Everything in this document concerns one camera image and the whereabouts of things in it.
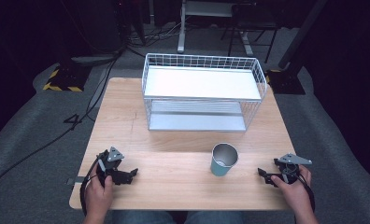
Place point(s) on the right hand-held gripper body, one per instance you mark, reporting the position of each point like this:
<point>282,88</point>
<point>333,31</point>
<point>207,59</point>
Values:
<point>287,163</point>

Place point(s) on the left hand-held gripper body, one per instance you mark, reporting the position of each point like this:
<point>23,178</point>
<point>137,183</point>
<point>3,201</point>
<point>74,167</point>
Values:
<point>114,155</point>

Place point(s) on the teal metal cup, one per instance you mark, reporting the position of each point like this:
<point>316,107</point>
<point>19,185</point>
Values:
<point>223,163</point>

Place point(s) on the person's right hand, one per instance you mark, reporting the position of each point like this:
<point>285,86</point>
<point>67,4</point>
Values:
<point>295,193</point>

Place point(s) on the person's left hand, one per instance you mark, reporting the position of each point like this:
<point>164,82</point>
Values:
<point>98,193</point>

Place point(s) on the person's left leg in jeans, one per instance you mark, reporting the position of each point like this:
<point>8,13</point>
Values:
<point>144,217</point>

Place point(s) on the person's leg in jeans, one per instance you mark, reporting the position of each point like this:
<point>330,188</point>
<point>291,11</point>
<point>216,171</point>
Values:
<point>214,217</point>
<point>144,217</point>

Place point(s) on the person's right leg in jeans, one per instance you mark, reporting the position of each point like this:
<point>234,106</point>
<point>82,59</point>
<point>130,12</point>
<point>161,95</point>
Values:
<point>214,217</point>

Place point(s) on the yellow-black striped stand base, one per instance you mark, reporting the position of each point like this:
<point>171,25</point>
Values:
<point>64,79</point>
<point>284,82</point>

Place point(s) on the black slanted stand pole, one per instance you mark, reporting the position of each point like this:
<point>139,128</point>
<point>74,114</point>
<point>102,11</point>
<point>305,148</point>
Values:
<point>301,34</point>

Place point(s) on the black chair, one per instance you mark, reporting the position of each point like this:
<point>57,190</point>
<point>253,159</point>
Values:
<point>251,25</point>

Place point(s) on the grey table edge bracket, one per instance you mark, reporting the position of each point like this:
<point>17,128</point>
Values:
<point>75,180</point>

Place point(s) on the white desk frame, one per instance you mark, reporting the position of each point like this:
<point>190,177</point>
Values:
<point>182,28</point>

